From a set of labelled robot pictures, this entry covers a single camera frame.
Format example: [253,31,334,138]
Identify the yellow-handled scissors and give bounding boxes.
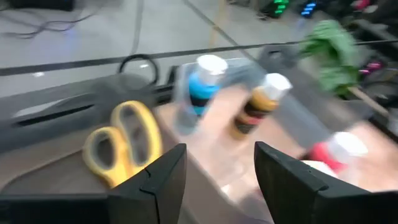
[81,100,164,189]

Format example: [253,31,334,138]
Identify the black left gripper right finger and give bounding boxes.
[254,141,398,224]

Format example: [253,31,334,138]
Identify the blue paint bottle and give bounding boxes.
[185,54,229,116]

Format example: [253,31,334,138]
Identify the potted green striped plant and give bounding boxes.
[297,19,362,96]

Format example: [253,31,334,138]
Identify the coiled black cable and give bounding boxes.
[118,53,160,87]

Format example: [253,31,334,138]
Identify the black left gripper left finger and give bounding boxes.
[0,142,188,224]

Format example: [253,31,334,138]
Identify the yellow paint bottle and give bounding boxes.
[229,72,294,141]

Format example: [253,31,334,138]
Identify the red paint bottle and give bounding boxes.
[306,131,370,174]

